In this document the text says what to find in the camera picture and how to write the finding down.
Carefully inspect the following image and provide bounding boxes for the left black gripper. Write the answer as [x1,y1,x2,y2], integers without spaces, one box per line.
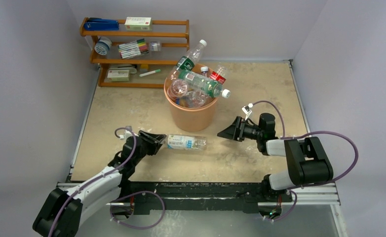
[133,131,165,165]

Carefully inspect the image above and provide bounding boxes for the orange plastic bin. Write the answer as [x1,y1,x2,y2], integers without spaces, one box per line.
[163,66,219,132]

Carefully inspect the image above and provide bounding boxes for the red label bottle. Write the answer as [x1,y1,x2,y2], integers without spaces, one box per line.
[166,79,189,101]
[210,65,229,84]

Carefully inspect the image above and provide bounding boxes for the green tinted plastic bottle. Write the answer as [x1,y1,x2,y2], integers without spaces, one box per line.
[177,70,231,98]

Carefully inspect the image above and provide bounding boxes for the dark green label clear bottle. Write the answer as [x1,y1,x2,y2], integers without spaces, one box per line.
[175,39,207,71]

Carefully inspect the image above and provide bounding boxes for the clear bottle blue label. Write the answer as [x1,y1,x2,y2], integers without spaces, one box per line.
[185,91,210,108]

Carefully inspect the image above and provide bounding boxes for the clear bottle purple label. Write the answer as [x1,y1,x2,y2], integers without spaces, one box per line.
[200,66,209,77]

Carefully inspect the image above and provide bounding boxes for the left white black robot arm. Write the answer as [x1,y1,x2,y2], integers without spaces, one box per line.
[32,127,166,237]

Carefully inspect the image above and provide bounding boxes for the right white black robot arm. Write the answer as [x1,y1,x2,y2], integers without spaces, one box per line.
[217,113,334,201]

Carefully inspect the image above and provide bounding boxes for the green white marker pen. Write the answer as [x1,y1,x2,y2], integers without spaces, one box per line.
[139,69,161,77]

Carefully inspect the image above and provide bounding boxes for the grey yellow eraser block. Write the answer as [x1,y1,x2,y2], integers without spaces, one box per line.
[139,64,149,73]

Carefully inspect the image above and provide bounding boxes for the white tape dispenser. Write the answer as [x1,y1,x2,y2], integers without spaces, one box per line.
[110,64,137,74]

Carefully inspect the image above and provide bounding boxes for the white box on bottom shelf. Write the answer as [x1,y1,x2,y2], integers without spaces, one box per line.
[107,69,130,82]

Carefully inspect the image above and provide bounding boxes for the wooden three-tier shelf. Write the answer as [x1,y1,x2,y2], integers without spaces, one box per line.
[79,17,190,88]

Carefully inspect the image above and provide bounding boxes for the small clear jar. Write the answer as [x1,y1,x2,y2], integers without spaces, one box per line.
[149,41,162,52]

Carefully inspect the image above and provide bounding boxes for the pack of coloured markers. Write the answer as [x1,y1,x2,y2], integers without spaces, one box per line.
[118,39,149,59]

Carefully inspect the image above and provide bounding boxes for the blue white tape roll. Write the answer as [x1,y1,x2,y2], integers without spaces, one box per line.
[94,37,112,56]

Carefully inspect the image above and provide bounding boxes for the white green small box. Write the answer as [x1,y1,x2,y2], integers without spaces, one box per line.
[124,17,153,31]

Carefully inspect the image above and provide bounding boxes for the blue stapler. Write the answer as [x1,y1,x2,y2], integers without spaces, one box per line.
[83,17,119,31]

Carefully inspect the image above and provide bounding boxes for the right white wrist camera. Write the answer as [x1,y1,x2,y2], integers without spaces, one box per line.
[241,103,254,120]

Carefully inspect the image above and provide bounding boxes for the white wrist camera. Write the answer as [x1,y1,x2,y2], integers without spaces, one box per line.
[241,103,254,120]
[114,126,134,140]

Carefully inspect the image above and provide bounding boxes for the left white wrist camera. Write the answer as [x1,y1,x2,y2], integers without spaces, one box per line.
[114,126,134,140]

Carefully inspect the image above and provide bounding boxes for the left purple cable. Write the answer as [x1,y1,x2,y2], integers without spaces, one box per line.
[47,127,165,237]

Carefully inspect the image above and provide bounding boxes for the purple cable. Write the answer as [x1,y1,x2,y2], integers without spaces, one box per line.
[248,100,359,223]
[47,127,165,237]

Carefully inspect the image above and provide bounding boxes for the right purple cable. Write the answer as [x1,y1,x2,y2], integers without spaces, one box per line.
[248,100,359,223]

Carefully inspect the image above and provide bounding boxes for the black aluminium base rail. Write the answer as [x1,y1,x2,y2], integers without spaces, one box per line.
[58,181,339,216]

